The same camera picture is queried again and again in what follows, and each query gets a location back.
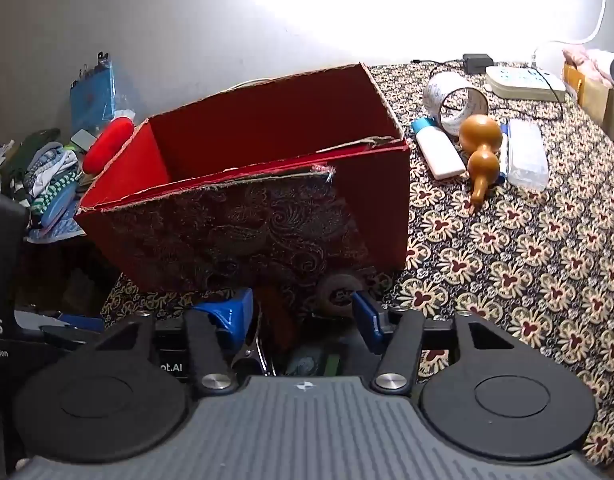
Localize blue marker pen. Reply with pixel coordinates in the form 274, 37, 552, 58
496, 122, 510, 186

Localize blue bag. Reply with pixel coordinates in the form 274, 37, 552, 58
69, 52, 118, 132

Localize red plush cushion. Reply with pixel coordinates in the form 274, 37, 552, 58
83, 117, 136, 176

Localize blue oval case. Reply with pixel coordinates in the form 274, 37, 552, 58
40, 184, 78, 229

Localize thin black cable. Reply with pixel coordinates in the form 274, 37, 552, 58
412, 59, 568, 121

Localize floral patterned tablecloth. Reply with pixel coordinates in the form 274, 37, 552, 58
102, 62, 614, 467

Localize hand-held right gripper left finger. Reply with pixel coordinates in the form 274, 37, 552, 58
94, 287, 255, 395

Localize brown wooden gourd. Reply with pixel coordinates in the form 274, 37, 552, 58
459, 114, 503, 215

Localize white power cord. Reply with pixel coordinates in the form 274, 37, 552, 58
531, 0, 608, 67

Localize white power strip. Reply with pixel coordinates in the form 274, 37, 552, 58
485, 64, 566, 103

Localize clear tape roll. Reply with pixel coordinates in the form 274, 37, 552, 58
318, 272, 358, 319

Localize printed white tape roll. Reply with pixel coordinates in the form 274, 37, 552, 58
423, 72, 489, 137

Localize pile of clothes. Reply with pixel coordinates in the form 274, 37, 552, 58
0, 129, 84, 221

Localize black power adapter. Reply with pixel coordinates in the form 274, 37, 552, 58
463, 53, 494, 75

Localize pink cloth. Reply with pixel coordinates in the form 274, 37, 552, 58
562, 46, 605, 81

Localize blue checkered towel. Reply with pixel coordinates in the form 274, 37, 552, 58
26, 217, 86, 245

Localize clear plastic case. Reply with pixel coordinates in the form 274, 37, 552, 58
507, 120, 549, 192

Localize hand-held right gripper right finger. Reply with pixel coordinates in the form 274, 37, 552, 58
352, 290, 518, 395

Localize red cardboard box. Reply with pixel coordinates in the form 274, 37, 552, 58
74, 62, 412, 311

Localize white bottle with blue cap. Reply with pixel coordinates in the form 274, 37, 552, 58
412, 116, 466, 180

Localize metal spring clip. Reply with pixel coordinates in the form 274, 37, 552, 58
234, 327, 276, 377

